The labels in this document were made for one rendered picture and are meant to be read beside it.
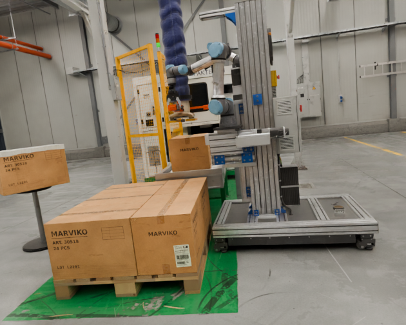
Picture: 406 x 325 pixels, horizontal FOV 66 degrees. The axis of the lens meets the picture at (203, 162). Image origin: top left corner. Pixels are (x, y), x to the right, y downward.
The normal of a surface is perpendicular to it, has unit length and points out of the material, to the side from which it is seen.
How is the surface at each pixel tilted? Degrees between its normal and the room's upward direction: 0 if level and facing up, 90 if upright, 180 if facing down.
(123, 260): 90
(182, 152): 90
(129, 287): 90
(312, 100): 90
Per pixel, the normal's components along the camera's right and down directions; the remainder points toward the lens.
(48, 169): 0.67, 0.03
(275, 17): -0.19, 0.15
